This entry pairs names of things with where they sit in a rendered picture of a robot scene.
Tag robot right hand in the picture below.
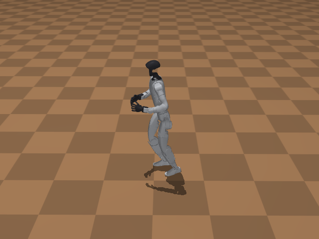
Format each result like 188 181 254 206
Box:
130 94 143 105

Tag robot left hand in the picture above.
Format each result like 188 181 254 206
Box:
131 101 148 113

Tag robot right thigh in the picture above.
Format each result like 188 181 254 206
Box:
148 113 159 145

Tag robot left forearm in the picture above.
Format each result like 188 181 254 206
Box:
143 104 166 114

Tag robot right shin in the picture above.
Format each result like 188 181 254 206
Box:
148 142 166 162

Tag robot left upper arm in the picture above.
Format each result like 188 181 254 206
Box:
154 83 168 111

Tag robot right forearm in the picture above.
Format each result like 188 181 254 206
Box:
141 89 151 100

